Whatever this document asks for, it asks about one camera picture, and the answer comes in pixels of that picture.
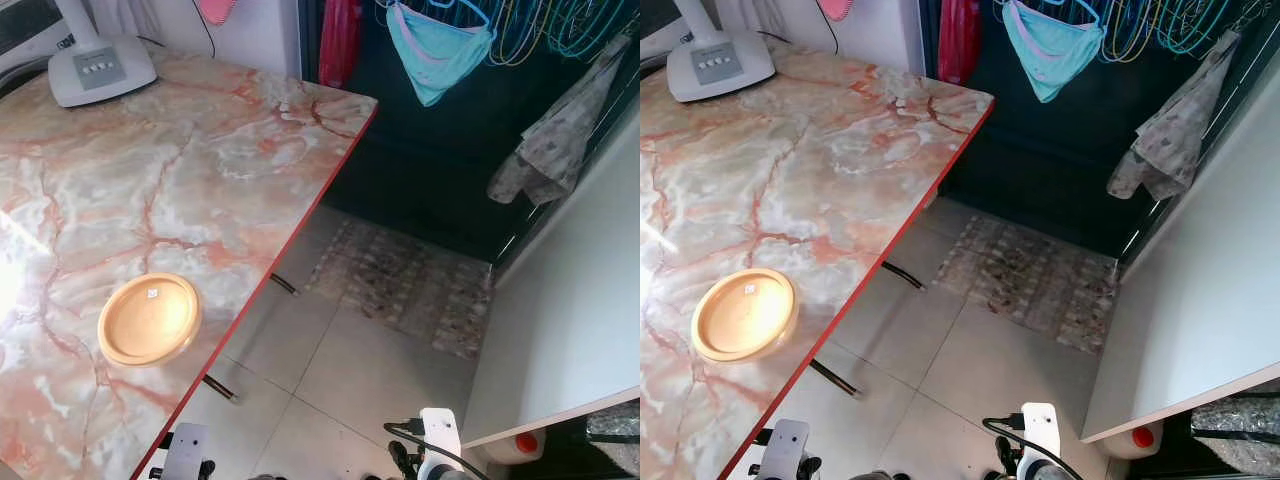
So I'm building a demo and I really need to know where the white bottle with red cap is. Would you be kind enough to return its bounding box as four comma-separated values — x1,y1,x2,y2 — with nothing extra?
1118,422,1166,461
503,428,548,465

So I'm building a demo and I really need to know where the round wooden plate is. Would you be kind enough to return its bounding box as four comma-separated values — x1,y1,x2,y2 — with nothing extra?
97,272,204,368
690,267,799,363

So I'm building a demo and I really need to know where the patterned brown floor mat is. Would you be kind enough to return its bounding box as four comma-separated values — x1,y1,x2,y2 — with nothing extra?
945,213,1119,356
305,218,493,361

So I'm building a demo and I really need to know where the crinkled clear plastic bag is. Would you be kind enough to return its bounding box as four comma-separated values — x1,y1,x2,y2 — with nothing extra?
1190,395,1280,476

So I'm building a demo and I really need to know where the pink marble top table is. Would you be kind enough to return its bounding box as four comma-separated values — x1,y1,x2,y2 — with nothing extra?
640,40,996,480
0,45,379,480

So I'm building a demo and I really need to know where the patterned grey hanging cloth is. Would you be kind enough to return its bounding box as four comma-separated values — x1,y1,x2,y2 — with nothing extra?
487,35,633,206
1107,30,1241,201

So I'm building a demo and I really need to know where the white fan base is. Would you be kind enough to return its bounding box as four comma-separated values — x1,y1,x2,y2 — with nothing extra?
47,0,159,109
665,0,776,103

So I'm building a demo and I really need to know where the light blue underwear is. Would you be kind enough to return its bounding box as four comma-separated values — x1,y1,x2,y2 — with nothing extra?
385,0,496,108
1000,0,1106,104

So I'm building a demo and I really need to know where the red hanging cloth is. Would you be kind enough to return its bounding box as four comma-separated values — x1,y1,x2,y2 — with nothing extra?
937,0,983,86
318,0,363,89

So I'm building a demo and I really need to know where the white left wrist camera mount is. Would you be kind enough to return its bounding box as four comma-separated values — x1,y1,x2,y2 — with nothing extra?
160,422,211,480
768,419,813,480

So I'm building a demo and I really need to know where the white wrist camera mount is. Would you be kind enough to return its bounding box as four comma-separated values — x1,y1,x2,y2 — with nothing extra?
160,422,211,480
418,408,463,471
768,419,813,480
1018,402,1061,466

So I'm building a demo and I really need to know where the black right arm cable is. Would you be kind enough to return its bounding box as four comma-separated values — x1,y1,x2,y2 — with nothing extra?
385,420,491,480
982,418,1086,480

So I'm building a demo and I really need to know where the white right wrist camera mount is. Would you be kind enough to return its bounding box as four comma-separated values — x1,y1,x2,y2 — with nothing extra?
1018,402,1061,466
418,408,463,471

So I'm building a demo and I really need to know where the yellow wire hanger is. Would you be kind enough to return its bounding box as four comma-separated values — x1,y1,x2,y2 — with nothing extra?
497,0,551,67
1100,0,1161,63

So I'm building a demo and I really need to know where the green wire hanger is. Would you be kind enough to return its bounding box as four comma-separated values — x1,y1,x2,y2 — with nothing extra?
1160,0,1251,58
545,0,629,61

